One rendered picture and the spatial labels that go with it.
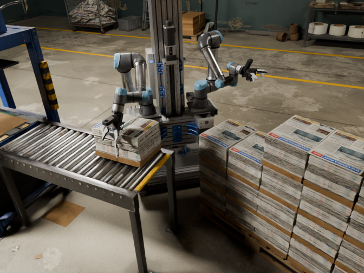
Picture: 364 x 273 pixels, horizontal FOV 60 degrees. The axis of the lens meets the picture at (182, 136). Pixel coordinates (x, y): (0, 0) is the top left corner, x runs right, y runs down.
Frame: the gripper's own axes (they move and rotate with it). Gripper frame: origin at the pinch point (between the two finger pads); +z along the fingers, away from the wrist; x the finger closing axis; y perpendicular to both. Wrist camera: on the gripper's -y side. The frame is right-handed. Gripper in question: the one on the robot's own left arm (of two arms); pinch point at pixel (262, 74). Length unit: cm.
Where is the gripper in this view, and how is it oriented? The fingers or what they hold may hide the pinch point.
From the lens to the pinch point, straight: 248.5
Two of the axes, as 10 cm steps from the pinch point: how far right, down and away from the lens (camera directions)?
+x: -7.8, 4.5, -4.3
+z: 6.1, 4.0, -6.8
